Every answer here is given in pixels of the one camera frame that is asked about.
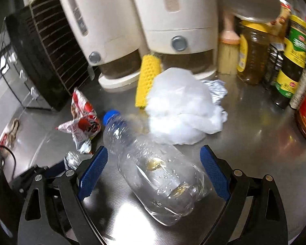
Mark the white plastic bag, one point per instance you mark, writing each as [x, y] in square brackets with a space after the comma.
[178, 107]

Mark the yellow foam net tube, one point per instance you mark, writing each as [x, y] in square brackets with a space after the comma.
[148, 81]

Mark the green label sauce bottle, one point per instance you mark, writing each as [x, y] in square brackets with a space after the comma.
[293, 56]

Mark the white bean dispenser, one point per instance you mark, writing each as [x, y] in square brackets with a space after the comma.
[97, 17]

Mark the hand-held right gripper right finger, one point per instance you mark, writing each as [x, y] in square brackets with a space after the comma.
[214, 173]

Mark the foil ball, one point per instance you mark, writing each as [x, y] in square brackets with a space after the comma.
[71, 159]

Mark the spice shaker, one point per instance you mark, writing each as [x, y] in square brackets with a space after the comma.
[302, 86]

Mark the white rice dispenser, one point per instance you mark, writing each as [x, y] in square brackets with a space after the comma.
[181, 12]

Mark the black toaster oven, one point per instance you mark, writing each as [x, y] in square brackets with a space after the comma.
[40, 76]

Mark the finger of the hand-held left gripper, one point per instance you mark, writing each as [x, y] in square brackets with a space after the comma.
[54, 169]

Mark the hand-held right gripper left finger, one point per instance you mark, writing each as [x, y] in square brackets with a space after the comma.
[93, 173]

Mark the red white snack wrapper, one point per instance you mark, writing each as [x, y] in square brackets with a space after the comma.
[84, 122]

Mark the amber oil jar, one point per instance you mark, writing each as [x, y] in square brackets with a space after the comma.
[252, 56]

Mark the silver wrapper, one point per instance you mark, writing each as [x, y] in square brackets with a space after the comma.
[216, 89]

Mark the cluster of condiment bottles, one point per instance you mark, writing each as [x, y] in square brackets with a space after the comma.
[272, 63]

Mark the clear bottle blue cap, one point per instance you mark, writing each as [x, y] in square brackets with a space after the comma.
[153, 178]

